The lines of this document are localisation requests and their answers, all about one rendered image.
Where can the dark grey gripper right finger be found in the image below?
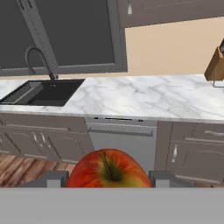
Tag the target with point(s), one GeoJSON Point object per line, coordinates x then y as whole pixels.
{"type": "Point", "coordinates": [164, 178]}

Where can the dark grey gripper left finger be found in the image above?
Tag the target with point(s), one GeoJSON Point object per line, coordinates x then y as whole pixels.
{"type": "Point", "coordinates": [52, 178]}

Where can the red apple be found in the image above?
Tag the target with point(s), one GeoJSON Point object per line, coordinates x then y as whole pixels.
{"type": "Point", "coordinates": [108, 170]}

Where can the grey base cupboard run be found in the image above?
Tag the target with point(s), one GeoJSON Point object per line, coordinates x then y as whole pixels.
{"type": "Point", "coordinates": [40, 137]}

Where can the silver dishwasher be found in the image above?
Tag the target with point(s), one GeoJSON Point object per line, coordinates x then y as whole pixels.
{"type": "Point", "coordinates": [122, 140]}

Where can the grey drawer front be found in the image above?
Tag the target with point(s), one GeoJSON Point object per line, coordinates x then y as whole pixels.
{"type": "Point", "coordinates": [199, 131]}

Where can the black sink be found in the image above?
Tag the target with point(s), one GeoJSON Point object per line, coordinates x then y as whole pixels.
{"type": "Point", "coordinates": [43, 92]}

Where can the dark grey tap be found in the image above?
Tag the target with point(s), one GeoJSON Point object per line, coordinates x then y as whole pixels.
{"type": "Point", "coordinates": [38, 61]}

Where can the wooden knife block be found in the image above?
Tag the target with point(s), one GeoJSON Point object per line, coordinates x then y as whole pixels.
{"type": "Point", "coordinates": [215, 65]}

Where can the grey framed window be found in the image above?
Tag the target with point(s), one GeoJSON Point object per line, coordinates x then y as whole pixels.
{"type": "Point", "coordinates": [62, 35]}

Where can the grey wall cupboard door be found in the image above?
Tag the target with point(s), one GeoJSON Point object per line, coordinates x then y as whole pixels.
{"type": "Point", "coordinates": [175, 10]}

